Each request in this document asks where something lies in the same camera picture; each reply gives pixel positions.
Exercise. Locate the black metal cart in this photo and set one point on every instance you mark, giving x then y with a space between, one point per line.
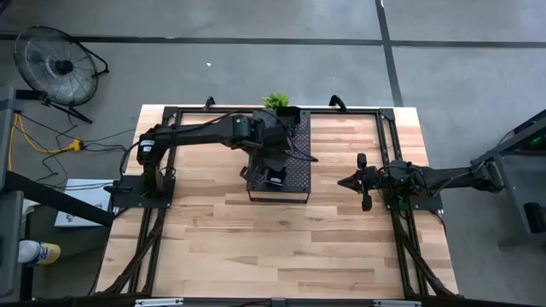
512 196

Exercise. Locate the black cylinder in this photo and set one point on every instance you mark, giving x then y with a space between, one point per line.
535 217

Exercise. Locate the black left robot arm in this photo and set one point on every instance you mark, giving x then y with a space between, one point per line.
192 133

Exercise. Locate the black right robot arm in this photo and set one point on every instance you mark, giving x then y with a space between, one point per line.
448 181

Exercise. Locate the green plant in white pot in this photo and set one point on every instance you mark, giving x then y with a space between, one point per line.
276 101

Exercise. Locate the black aluminium table frame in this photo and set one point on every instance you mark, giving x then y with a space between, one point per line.
341 112

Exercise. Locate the black perforated metal rack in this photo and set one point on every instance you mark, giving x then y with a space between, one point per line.
300 170

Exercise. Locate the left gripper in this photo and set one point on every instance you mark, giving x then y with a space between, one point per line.
273 143

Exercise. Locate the white cardboard box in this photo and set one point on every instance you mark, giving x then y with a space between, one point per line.
85 189

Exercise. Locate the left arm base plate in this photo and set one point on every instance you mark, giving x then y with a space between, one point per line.
123 200

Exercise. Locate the silver table bracket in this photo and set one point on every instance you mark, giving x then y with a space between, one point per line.
158 302
396 303

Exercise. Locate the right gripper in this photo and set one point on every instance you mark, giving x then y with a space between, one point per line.
373 181

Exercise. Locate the black floor fan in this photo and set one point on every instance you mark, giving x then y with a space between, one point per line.
55 66

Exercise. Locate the white and yellow bottle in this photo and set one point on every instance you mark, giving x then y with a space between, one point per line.
38 252

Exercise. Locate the black stand beam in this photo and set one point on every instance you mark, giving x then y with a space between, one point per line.
42 198

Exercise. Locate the grey cabinet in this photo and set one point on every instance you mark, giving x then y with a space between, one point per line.
10 243

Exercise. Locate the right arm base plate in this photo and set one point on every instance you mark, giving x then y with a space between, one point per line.
431 200

